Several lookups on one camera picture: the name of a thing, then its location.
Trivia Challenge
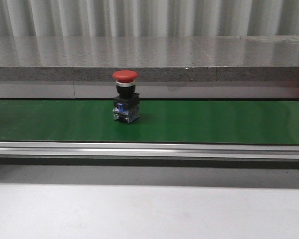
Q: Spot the red mushroom push button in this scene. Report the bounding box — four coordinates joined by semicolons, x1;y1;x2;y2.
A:
112;70;140;124

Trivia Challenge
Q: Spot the green conveyor belt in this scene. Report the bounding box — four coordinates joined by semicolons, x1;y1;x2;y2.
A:
0;100;299;144

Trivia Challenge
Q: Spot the grey stone countertop slab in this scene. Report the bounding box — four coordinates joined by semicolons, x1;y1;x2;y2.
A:
0;36;299;82

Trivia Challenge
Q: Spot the grey pleated curtain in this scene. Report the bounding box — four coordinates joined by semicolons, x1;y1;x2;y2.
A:
0;0;299;37

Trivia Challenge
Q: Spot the aluminium conveyor side rail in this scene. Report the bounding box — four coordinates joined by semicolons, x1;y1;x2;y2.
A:
0;141;299;160

